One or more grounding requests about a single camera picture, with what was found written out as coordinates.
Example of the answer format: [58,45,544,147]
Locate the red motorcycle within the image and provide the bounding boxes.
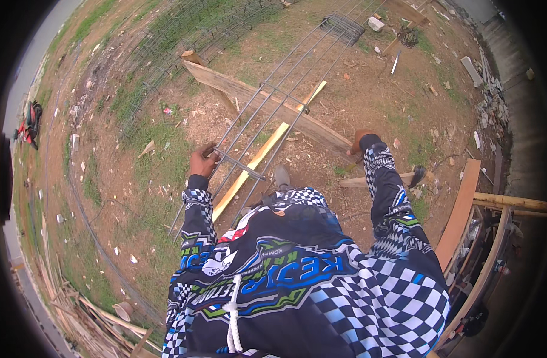
[11,99,43,150]

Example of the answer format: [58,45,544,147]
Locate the pale yellow wooden slat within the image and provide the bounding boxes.
[211,81,328,223]

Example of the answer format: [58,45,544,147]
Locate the heap of concrete rubble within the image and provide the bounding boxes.
[472,45,511,135]

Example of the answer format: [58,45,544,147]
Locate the black tie wire coil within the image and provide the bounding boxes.
[396,26,421,49]

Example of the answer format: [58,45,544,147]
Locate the bundle of steel stirrups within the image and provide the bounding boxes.
[319,13,367,47]

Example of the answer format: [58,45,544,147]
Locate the grey concrete block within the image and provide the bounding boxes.
[460,56,483,88]

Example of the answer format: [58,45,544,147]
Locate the person's right hand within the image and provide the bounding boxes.
[348,129,381,156]

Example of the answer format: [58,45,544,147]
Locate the short light wooden slat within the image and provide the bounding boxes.
[338,170,436,189]

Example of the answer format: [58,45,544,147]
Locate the bamboo pole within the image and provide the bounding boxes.
[472,192,547,220]

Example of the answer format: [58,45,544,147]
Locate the orange-brown wooden plank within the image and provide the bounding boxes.
[434,158,482,271]

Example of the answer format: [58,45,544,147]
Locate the long steel rebar cage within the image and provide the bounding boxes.
[168,0,388,238]

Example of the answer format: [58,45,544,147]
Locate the weathered wooden trestle beam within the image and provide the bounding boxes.
[182,59,359,164]

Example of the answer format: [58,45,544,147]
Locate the person's left hand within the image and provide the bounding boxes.
[188,142,221,179]

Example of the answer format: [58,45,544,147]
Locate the tied steel rebar stirrup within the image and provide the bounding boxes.
[260,81,311,115]

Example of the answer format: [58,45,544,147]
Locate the pile of scrap wood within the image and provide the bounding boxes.
[11,210,164,358]

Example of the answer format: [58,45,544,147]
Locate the person's body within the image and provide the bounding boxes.
[161,187,452,358]

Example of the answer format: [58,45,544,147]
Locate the black sandal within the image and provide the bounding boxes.
[408,165,428,189]

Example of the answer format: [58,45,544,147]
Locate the wooden trestle post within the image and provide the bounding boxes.
[181,50,240,115]

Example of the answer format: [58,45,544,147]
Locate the small wire tying tool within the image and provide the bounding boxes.
[343,154,364,173]

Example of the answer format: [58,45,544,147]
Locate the wooden cart with clutter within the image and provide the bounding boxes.
[434,206,525,352]

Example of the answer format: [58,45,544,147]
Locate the heap of finished rebar cages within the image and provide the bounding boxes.
[117,0,287,139]

